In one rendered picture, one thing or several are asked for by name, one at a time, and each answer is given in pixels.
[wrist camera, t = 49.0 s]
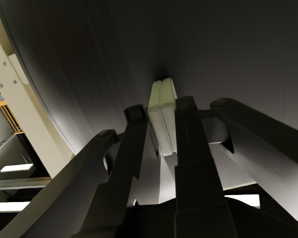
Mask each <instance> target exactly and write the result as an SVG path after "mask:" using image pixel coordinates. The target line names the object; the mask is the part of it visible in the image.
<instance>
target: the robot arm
mask: <svg viewBox="0 0 298 238"><path fill-rule="evenodd" d="M123 113H124V116H125V119H126V122H127V126H126V129H125V132H123V133H120V134H118V135H117V134H116V131H115V130H114V129H109V130H107V129H106V130H103V131H101V132H100V133H98V134H97V135H95V136H94V137H93V138H92V139H91V140H90V141H89V142H88V143H87V144H86V145H85V146H84V147H83V148H82V149H81V150H80V151H79V152H78V154H77V155H76V156H75V157H74V158H73V159H72V160H71V161H70V162H69V163H68V164H67V165H66V166H65V167H64V168H63V169H62V170H61V171H60V172H59V173H58V174H57V175H56V176H55V177H54V178H53V179H52V180H51V181H50V182H49V183H48V184H47V185H46V186H45V187H44V188H43V189H42V190H41V191H40V192H39V193H38V194H37V195H36V196H35V197H34V198H33V199H32V200H31V201H30V202H29V203H28V204H27V205H26V206H25V207H24V208H23V209H22V210H21V211H20V212H19V213H18V214H17V215H16V216H15V218H14V219H13V220H12V221H11V222H10V223H9V224H8V225H7V226H6V227H5V228H4V229H3V230H2V231H0V238H298V227H296V226H293V225H291V224H289V223H287V222H285V221H283V220H281V219H279V218H277V217H275V216H272V215H270V214H268V213H266V212H264V211H262V210H260V209H258V208H256V207H253V206H251V205H249V204H247V203H245V202H243V201H241V200H238V199H235V198H232V197H228V196H225V194H224V191H223V187H222V184H221V181H220V178H219V174H218V171H217V168H216V165H215V161H214V159H213V157H212V154H211V151H210V147H209V144H212V143H219V146H220V149H221V150H222V151H223V152H224V153H225V154H226V155H228V156H229V157H230V158H231V159H232V160H233V161H234V162H235V163H236V164H237V165H238V166H239V167H240V168H241V169H242V170H244V171H245V172H246V173H247V174H248V175H249V176H250V177H251V178H252V179H253V180H254V181H255V182H256V183H257V184H258V185H259V186H261V187H262V188H263V189H264V190H265V191H266V192H267V193H268V194H269V195H270V196H271V197H272V198H273V199H274V200H275V201H277V202H278V203H279V204H280V205H281V206H282V207H283V208H284V209H285V210H286V211H287V212H288V213H289V214H290V215H291V216H293V217H294V218H295V219H296V220H297V221H298V130H297V129H295V128H293V127H290V126H288V125H286V124H284V123H282V122H280V121H278V120H276V119H274V118H272V117H270V116H268V115H265V114H263V113H261V112H259V111H257V110H255V109H253V108H251V107H249V106H247V105H245V104H243V103H241V102H238V101H236V100H234V99H232V98H220V99H217V100H216V101H213V102H212V103H210V110H199V109H198V108H197V105H196V103H195V100H194V97H193V96H190V95H189V96H185V97H181V98H177V95H176V92H175V88H174V84H173V80H172V79H171V78H170V77H169V78H165V79H163V81H161V80H158V81H155V82H154V83H153V86H152V91H151V95H150V100H149V106H148V107H147V108H145V106H144V104H136V105H133V106H130V107H128V108H126V109H125V110H124V111H123ZM158 149H159V150H160V153H161V155H163V156H167V155H172V153H173V152H176V153H177V163H178V165H176V166H175V198H173V199H171V200H168V201H166V202H163V203H159V197H160V166H161V156H160V153H159V150H158Z"/></svg>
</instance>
